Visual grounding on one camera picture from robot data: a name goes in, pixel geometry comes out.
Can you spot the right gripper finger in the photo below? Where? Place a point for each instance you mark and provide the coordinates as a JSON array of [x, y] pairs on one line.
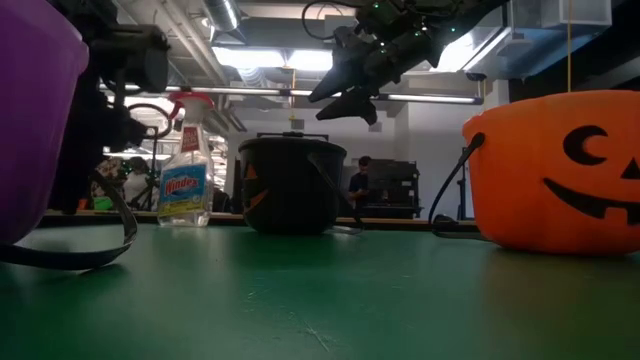
[[332, 80], [350, 107]]

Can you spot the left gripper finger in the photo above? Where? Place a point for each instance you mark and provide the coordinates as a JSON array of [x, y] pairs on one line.
[[72, 192]]

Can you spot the black plastic bucket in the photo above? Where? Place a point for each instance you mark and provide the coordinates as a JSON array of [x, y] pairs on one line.
[[290, 190]]

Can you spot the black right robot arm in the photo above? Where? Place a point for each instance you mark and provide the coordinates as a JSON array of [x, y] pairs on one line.
[[470, 12]]

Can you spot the person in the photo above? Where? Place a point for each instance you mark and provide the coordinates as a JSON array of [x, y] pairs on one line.
[[359, 182], [135, 182]]

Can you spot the long linear ceiling lamp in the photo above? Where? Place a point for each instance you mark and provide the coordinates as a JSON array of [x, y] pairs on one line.
[[430, 98]]

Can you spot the purple plastic bucket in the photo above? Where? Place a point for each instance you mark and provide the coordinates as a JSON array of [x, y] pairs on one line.
[[30, 125]]

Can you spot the black cabinet box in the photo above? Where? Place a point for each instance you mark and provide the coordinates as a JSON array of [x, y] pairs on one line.
[[395, 180]]

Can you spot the Windex spray bottle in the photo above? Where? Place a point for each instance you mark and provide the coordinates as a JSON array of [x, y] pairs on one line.
[[185, 192]]

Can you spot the thin yellow hanging rod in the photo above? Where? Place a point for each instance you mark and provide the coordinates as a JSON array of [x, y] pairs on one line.
[[569, 60]]

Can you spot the orange pumpkin face bucket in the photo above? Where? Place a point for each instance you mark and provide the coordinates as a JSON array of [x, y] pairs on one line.
[[525, 200]]

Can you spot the green felt table mat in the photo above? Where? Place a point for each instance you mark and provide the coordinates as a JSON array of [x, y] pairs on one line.
[[300, 300]]

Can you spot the black rectangular frame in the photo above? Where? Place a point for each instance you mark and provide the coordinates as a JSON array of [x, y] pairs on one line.
[[294, 134]]

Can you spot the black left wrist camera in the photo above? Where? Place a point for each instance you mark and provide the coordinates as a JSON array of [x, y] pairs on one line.
[[135, 55]]

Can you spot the large metal air duct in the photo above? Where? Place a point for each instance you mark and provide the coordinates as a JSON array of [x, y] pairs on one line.
[[525, 50]]

